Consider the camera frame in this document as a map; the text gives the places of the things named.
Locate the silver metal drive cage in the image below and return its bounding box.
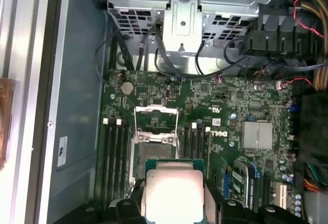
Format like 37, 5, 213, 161
106, 0, 272, 65

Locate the metal socket cover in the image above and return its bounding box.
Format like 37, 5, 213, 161
134, 105, 179, 144

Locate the blue expansion slot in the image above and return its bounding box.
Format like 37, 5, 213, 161
223, 171, 230, 199

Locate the white expansion slot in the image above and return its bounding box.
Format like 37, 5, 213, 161
278, 184, 287, 209

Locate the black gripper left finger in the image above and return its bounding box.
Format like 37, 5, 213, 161
75, 177, 147, 224

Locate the silver power supply unit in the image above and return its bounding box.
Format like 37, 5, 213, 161
302, 190, 328, 224

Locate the green motherboard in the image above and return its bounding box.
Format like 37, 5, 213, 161
101, 69, 295, 209

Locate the coloured power wire bundle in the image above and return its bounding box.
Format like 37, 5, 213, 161
279, 0, 328, 93

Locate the black plastic shroud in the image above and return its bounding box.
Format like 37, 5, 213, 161
293, 93, 328, 191

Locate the black open PC case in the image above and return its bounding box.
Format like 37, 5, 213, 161
38, 0, 328, 224

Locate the silver coin cell battery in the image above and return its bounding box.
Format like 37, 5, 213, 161
120, 81, 134, 94

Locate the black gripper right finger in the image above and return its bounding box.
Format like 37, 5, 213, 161
204, 178, 285, 224

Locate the silver chipset heatsink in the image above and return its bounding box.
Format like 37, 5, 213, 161
242, 120, 273, 150

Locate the black ribbed plastic bracket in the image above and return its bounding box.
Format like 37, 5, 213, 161
242, 6, 321, 58

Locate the CPU socket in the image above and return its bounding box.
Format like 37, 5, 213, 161
131, 131, 180, 184

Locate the silver topped CPU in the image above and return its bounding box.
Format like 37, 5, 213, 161
145, 158, 206, 224

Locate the black RAM slot bank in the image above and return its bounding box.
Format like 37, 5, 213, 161
183, 121, 211, 181
102, 117, 131, 201

